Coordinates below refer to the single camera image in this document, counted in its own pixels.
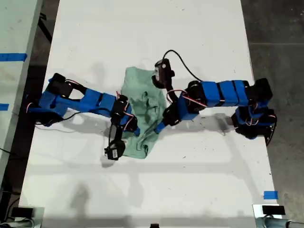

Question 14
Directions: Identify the pale green T-shirt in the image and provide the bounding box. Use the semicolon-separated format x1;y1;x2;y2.
121;66;167;159

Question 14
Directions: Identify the black table clamp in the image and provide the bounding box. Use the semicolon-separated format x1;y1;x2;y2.
265;122;278;146

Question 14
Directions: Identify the square blue tape patch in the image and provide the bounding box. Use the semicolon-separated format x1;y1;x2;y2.
263;190;278;200

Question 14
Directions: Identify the black metal bar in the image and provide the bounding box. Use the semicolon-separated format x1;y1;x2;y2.
38;13;53;43

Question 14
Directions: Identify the long blue tape strip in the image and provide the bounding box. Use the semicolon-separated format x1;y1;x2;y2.
0;53;29;62

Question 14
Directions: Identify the small black box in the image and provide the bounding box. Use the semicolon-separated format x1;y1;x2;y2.
11;207;34;218
262;205;285;216

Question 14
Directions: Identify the pale side table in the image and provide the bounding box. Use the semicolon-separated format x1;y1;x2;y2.
0;0;43;183

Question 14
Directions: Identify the black camera stalk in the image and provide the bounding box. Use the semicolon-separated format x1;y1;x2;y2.
166;84;178;104
109;124;123;143

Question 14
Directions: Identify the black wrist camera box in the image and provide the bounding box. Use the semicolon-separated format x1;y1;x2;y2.
152;58;175;89
104;139;126;161

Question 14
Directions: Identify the thin black floor cable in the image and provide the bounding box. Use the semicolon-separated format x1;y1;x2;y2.
0;147;15;157

